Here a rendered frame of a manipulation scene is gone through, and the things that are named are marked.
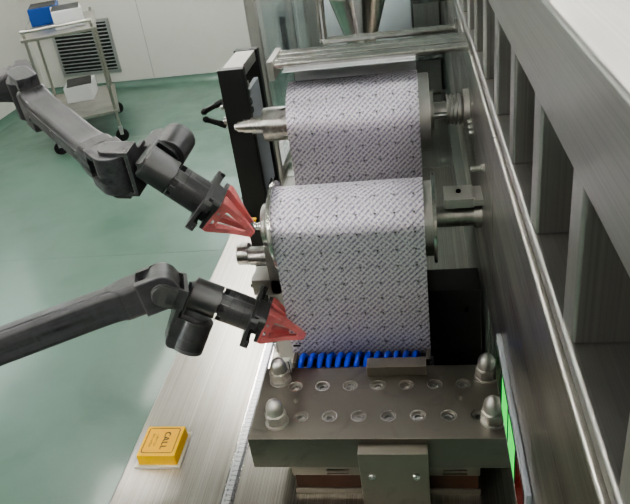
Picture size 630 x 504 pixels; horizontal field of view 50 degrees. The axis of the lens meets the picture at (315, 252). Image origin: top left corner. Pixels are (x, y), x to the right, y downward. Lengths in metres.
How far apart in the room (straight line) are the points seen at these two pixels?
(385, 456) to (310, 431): 0.12
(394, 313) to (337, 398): 0.17
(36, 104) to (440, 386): 0.87
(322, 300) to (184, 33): 5.96
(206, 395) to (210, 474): 0.20
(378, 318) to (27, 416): 2.08
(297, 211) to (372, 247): 0.13
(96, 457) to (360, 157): 1.76
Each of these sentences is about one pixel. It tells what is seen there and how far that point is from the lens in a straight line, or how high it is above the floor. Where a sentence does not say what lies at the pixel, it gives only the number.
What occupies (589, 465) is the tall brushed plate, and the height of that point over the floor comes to 1.44.
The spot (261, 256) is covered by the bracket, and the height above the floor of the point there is 1.18.
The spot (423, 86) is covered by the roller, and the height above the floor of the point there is 1.39.
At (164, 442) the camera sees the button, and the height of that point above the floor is 0.92.
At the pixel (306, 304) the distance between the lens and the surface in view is 1.12.
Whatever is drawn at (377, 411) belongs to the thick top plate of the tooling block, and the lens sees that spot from 1.06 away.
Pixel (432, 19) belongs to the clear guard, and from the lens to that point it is 1.98.
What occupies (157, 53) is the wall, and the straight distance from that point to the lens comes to 7.09.
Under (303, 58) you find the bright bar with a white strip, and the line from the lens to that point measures 1.26.
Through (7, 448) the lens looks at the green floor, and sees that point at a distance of 2.89.
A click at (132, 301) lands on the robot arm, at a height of 1.19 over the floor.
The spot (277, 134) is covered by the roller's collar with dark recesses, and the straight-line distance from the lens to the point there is 1.29.
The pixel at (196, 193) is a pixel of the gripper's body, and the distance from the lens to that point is 1.07.
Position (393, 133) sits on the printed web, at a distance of 1.22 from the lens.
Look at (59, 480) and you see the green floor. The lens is 2.66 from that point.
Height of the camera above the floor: 1.76
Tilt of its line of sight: 30 degrees down
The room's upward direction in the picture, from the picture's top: 8 degrees counter-clockwise
